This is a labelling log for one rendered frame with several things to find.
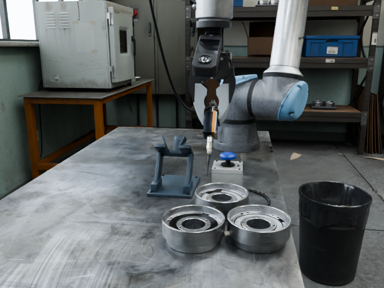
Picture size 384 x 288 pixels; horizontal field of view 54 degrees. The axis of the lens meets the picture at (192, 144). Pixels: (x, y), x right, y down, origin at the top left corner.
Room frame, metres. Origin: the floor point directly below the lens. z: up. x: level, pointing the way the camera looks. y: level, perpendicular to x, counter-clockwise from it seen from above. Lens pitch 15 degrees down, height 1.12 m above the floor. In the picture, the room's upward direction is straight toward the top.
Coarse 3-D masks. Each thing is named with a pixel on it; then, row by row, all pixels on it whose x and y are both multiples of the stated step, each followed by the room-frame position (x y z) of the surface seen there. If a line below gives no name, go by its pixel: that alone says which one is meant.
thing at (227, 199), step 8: (208, 184) 0.73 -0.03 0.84; (216, 184) 0.74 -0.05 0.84; (224, 184) 0.74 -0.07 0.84; (232, 184) 0.73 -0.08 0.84; (200, 192) 0.72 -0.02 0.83; (216, 192) 0.72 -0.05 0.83; (224, 192) 0.72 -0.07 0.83; (240, 192) 0.72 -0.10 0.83; (248, 192) 0.69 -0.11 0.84; (200, 200) 0.66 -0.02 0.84; (208, 200) 0.65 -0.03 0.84; (216, 200) 0.71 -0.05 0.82; (224, 200) 0.71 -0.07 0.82; (232, 200) 0.68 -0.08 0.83; (240, 200) 0.65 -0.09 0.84; (248, 200) 0.68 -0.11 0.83; (216, 208) 0.64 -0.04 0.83; (224, 208) 0.64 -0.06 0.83; (232, 208) 0.64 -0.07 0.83
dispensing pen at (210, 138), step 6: (210, 102) 0.80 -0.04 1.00; (216, 102) 0.80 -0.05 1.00; (210, 114) 0.77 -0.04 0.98; (210, 120) 0.76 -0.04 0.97; (204, 126) 0.75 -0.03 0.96; (210, 126) 0.75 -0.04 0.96; (204, 132) 0.75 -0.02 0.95; (210, 132) 0.74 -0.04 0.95; (210, 138) 0.75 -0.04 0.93; (210, 144) 0.75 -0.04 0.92; (210, 150) 0.74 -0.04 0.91
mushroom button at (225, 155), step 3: (222, 153) 0.85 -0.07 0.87; (225, 153) 0.85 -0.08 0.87; (228, 153) 0.85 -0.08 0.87; (231, 153) 0.85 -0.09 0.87; (234, 153) 0.85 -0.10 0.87; (219, 156) 0.85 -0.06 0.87; (222, 156) 0.84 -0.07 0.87; (225, 156) 0.83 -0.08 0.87; (228, 156) 0.83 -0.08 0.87; (231, 156) 0.83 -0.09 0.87; (234, 156) 0.84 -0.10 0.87; (225, 159) 0.83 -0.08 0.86; (228, 159) 0.83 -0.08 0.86; (231, 159) 0.83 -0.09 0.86; (225, 162) 0.85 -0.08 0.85; (228, 162) 0.84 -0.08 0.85
